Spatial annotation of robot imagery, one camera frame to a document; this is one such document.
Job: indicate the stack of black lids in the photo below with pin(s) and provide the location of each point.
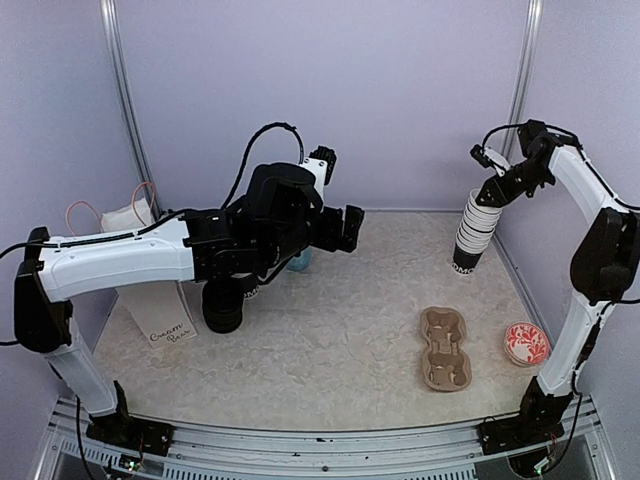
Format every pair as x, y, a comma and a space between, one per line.
222, 304

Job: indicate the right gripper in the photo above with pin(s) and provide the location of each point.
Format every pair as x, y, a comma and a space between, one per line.
498, 189

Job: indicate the stack of paper cups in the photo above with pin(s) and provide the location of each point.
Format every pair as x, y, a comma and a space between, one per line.
474, 234

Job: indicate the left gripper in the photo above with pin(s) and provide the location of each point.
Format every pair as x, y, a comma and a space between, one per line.
332, 238

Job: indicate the light blue ceramic mug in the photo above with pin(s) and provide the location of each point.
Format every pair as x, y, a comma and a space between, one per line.
301, 261

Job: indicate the right aluminium post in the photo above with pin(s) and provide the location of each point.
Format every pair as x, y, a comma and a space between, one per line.
526, 61

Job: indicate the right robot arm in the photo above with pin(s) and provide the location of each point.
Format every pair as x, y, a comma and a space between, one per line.
602, 269

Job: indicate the white paper bag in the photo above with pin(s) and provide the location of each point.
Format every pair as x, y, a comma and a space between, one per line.
159, 309

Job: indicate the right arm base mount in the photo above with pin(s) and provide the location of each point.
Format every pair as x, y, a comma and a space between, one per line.
538, 419

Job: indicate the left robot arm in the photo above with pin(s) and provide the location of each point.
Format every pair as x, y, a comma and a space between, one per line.
231, 250

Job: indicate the aluminium post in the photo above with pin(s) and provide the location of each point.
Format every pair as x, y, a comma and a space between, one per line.
110, 23
526, 61

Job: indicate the brown cardboard cup carrier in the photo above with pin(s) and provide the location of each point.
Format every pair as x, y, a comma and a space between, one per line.
445, 365

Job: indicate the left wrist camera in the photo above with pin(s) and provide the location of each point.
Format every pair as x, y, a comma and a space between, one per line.
321, 163

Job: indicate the left aluminium post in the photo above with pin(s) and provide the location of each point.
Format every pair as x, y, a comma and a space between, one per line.
110, 23

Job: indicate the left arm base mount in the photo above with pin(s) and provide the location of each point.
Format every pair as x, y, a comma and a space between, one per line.
129, 432

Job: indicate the red patterned white bowl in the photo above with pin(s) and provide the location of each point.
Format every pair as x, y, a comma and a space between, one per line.
526, 344

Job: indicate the black cup holding straws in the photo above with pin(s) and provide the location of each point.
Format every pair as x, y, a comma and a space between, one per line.
249, 286

